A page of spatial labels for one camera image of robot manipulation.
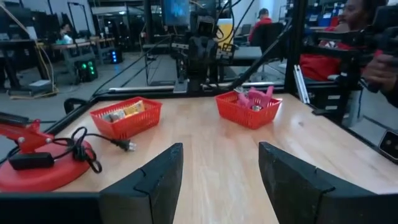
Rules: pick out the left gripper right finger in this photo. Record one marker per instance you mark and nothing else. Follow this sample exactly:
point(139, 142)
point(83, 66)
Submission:
point(298, 193)

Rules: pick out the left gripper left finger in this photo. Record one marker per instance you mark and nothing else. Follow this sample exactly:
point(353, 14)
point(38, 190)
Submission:
point(149, 193)

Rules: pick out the red plastic basket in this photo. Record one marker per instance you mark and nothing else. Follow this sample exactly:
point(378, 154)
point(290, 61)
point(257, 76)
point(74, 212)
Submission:
point(133, 124)
point(242, 116)

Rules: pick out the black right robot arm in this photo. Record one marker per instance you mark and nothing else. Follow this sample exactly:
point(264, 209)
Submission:
point(202, 62)

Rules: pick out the yellow board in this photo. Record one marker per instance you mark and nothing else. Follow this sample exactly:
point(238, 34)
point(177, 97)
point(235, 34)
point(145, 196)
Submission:
point(226, 31)

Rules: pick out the blue glowing screen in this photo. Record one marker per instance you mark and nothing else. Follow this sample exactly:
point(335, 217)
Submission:
point(175, 12)

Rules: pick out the person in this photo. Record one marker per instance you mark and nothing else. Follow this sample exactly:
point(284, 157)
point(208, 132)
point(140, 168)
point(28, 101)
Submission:
point(261, 23)
point(64, 34)
point(320, 65)

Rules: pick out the black office chair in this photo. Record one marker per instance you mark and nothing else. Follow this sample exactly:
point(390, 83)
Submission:
point(269, 40)

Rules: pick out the computer tower blue lights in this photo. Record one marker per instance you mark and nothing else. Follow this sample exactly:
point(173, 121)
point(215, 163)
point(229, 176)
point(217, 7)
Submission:
point(115, 56)

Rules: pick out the red desk lamp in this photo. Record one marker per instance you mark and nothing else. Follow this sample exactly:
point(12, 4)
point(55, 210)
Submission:
point(46, 177)

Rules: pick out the silver aluminium bar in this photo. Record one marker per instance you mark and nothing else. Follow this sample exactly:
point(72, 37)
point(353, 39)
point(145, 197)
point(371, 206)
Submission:
point(301, 84)

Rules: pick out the computer tower green lights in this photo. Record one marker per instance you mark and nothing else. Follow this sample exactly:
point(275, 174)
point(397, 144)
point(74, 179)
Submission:
point(86, 70)

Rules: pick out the wooden workshop desk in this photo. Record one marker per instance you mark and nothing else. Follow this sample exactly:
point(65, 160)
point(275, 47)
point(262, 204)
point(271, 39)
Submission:
point(77, 46)

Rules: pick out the person's hand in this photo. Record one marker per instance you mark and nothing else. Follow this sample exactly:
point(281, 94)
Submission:
point(379, 73)

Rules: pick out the black table-level camera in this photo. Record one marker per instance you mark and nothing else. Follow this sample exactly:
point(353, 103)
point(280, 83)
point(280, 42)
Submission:
point(388, 146)

